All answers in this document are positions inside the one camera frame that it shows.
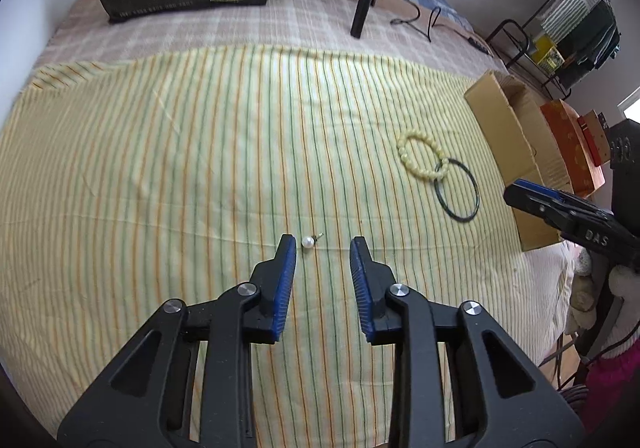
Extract striped hanging cloth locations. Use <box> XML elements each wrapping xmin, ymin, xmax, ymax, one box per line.
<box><xmin>537</xmin><ymin>0</ymin><xmax>600</xmax><ymax>44</ymax></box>

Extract plaid bed sheet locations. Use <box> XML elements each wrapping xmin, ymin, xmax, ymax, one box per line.
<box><xmin>36</xmin><ymin>0</ymin><xmax>506</xmax><ymax>78</ymax></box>

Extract right gloved hand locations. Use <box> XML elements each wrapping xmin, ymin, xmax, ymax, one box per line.
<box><xmin>565</xmin><ymin>249</ymin><xmax>639</xmax><ymax>362</ymax></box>

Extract pink sleeve forearm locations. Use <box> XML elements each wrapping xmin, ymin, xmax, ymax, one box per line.
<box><xmin>579</xmin><ymin>341</ymin><xmax>639</xmax><ymax>434</ymax></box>

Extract white pearl earring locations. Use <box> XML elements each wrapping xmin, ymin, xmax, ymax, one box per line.
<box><xmin>300</xmin><ymin>232</ymin><xmax>323</xmax><ymax>250</ymax></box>

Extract cardboard box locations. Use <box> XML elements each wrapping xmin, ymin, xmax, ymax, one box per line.
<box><xmin>464</xmin><ymin>71</ymin><xmax>573</xmax><ymax>252</ymax></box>

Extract dark hanging clothes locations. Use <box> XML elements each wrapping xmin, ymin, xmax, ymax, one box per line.
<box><xmin>556</xmin><ymin>0</ymin><xmax>620</xmax><ymax>90</ymax></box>

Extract black clothes rack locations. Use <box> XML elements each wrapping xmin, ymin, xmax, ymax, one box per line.
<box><xmin>485</xmin><ymin>0</ymin><xmax>622</xmax><ymax>100</ymax></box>

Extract black cable with switch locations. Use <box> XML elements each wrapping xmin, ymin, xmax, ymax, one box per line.
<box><xmin>389</xmin><ymin>5</ymin><xmax>494</xmax><ymax>57</ymax></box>

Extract cream beaded bracelet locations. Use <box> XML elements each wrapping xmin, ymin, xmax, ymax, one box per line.
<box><xmin>396</xmin><ymin>128</ymin><xmax>452</xmax><ymax>182</ymax></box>

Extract dark green bangle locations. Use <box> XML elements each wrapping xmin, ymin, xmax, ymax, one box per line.
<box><xmin>434</xmin><ymin>158</ymin><xmax>480</xmax><ymax>224</ymax></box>

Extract orange box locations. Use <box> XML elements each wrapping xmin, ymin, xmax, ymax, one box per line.
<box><xmin>540</xmin><ymin>100</ymin><xmax>605</xmax><ymax>198</ymax></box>

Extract yellow striped cloth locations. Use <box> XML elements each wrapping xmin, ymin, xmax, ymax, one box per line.
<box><xmin>1</xmin><ymin>45</ymin><xmax>554</xmax><ymax>447</ymax></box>

